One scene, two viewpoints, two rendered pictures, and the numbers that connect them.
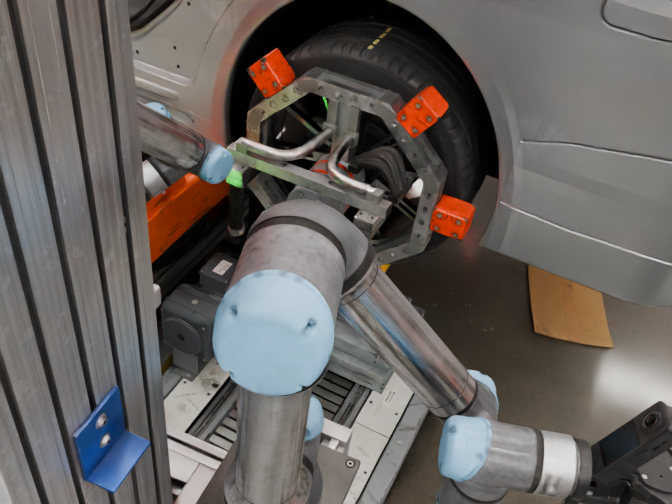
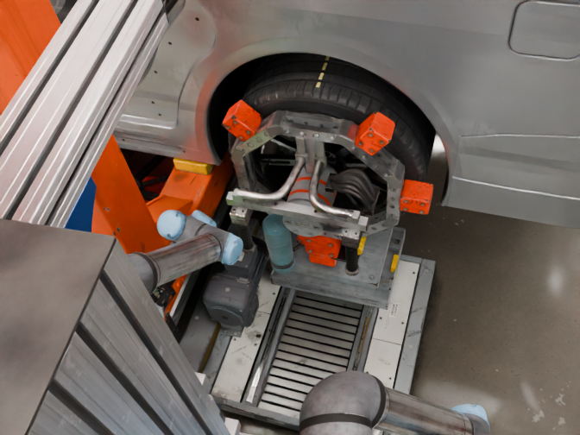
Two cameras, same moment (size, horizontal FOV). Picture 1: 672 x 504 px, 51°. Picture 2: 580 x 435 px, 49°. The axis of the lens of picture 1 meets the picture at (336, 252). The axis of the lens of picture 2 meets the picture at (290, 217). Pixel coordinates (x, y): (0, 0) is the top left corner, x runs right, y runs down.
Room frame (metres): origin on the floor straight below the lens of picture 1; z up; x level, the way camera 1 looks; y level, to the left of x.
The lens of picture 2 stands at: (0.26, 0.04, 2.43)
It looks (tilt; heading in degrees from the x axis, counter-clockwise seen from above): 54 degrees down; 4
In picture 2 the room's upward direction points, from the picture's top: 10 degrees counter-clockwise
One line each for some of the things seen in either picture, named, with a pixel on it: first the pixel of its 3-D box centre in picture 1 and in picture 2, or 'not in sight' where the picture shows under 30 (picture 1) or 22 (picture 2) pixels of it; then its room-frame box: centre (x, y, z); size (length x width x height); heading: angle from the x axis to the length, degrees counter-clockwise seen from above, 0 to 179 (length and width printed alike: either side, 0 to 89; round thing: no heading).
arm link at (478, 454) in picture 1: (488, 454); not in sight; (0.50, -0.22, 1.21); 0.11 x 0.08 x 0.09; 87
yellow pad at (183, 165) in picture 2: not in sight; (197, 154); (1.84, 0.45, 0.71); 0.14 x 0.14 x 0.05; 69
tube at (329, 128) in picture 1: (288, 125); (269, 168); (1.46, 0.15, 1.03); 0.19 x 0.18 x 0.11; 159
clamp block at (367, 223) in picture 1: (370, 217); (353, 230); (1.28, -0.07, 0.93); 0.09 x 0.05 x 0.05; 159
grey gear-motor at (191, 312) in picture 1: (220, 308); (246, 279); (1.56, 0.34, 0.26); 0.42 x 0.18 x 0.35; 159
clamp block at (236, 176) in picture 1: (243, 168); (242, 208); (1.40, 0.25, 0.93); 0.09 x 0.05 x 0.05; 159
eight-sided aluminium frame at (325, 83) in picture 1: (339, 176); (317, 181); (1.53, 0.02, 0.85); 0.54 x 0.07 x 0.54; 69
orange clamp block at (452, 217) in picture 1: (452, 217); (416, 197); (1.43, -0.28, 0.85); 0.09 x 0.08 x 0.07; 69
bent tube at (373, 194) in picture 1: (363, 153); (335, 180); (1.38, -0.03, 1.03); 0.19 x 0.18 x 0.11; 159
